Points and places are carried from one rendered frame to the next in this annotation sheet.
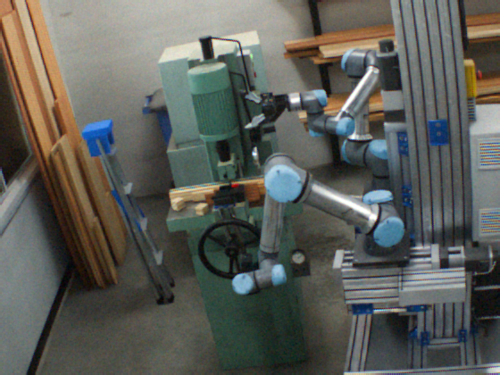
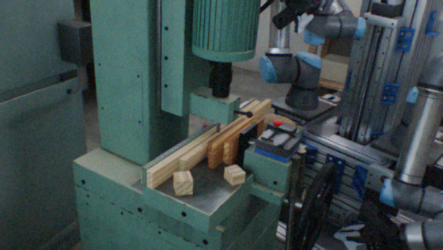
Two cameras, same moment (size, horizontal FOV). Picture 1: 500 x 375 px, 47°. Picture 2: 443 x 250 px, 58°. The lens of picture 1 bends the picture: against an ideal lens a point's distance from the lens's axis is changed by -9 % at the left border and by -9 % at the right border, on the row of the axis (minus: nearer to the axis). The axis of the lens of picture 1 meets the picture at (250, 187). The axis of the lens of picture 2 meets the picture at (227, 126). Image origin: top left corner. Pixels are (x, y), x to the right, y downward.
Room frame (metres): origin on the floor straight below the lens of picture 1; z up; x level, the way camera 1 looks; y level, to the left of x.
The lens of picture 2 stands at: (2.20, 1.09, 1.52)
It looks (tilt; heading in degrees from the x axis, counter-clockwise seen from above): 26 degrees down; 292
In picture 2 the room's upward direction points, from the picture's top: 5 degrees clockwise
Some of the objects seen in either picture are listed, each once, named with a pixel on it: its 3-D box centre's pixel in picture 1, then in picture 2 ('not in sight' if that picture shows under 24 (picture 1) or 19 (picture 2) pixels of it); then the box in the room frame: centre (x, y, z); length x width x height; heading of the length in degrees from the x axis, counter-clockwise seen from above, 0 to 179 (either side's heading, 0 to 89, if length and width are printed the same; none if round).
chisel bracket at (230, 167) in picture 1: (228, 168); (213, 107); (2.66, 0.08, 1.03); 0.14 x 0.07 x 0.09; 173
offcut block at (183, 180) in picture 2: (178, 204); (183, 183); (2.62, 0.33, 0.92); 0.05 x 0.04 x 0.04; 131
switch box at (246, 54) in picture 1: (246, 68); not in sight; (2.94, -0.09, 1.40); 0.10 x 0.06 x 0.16; 173
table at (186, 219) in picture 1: (234, 211); (247, 164); (2.53, 0.09, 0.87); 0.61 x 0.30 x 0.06; 83
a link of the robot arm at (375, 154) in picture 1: (381, 156); (305, 68); (2.55, -0.61, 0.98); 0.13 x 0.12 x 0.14; 39
